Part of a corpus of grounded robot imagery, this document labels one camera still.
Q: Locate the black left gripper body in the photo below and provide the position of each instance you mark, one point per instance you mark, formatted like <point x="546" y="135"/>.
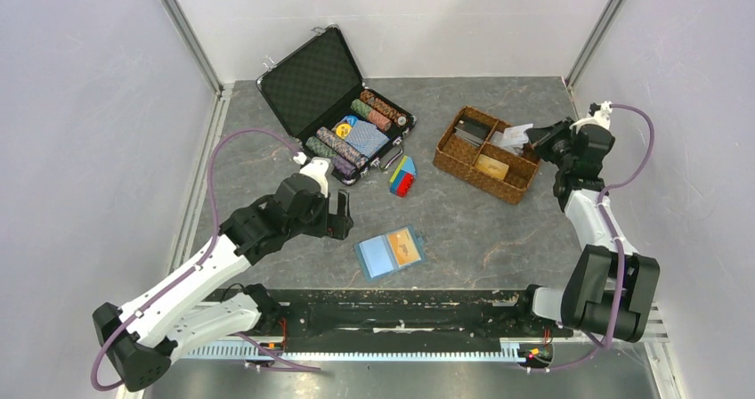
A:
<point x="326" y="222"/>

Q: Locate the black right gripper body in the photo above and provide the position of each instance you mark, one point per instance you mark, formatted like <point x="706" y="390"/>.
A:
<point x="567" y="163"/>

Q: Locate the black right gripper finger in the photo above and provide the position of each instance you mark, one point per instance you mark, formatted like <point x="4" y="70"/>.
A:
<point x="545" y="137"/>
<point x="555" y="150"/>

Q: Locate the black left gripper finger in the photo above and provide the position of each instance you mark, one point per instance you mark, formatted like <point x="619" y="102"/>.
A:
<point x="334" y="223"/>
<point x="344" y="221"/>

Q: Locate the white orange VIP card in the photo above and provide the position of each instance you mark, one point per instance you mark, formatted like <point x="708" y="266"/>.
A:
<point x="520" y="129"/>

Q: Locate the blue card holder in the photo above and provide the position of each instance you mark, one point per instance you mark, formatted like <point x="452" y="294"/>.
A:
<point x="376" y="258"/>

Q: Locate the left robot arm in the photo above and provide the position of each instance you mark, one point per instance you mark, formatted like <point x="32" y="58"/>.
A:
<point x="142" y="338"/>

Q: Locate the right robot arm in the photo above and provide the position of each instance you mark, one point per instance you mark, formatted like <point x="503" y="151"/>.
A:
<point x="611" y="289"/>

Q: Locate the white card stack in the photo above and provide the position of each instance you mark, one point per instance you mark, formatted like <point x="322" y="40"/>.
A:
<point x="511" y="142"/>

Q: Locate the gold VIP card stack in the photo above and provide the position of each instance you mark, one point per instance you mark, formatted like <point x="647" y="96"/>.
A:
<point x="492" y="167"/>

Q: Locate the dark card stack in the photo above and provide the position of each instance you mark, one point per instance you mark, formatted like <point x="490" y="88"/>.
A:
<point x="471" y="130"/>

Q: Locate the blue playing card deck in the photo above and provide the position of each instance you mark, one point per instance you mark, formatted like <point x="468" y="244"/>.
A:
<point x="366" y="138"/>

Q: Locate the green purple chip stack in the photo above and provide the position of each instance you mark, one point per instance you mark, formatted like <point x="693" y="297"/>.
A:
<point x="322" y="150"/>

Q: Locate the woven wicker basket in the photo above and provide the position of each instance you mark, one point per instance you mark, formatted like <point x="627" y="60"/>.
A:
<point x="456" y="157"/>

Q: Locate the colourful toy brick block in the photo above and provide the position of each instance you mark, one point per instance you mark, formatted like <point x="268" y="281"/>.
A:
<point x="403" y="177"/>

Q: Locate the yellow dealer chip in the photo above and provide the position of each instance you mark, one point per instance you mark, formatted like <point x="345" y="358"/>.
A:
<point x="342" y="130"/>

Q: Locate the green pink chip stack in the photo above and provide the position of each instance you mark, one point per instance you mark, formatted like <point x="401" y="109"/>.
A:
<point x="382" y="122"/>

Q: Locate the brown orange chip stack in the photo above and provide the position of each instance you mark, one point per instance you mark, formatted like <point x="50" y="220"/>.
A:
<point x="383" y="108"/>

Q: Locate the black poker chip case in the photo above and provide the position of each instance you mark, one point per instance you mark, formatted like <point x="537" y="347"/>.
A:
<point x="314" y="86"/>

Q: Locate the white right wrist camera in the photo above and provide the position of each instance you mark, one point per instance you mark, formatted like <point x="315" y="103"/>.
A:
<point x="599" y="115"/>

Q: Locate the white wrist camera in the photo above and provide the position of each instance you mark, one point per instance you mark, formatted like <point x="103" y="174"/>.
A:
<point x="316" y="168"/>
<point x="599" y="115"/>

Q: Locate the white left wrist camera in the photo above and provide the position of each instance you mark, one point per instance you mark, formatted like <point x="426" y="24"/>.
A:
<point x="316" y="168"/>

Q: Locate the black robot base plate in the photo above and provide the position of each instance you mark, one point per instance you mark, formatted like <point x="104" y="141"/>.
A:
<point x="401" y="321"/>

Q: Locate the white cable duct rail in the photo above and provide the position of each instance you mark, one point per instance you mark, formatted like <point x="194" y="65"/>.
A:
<point x="237" y="349"/>

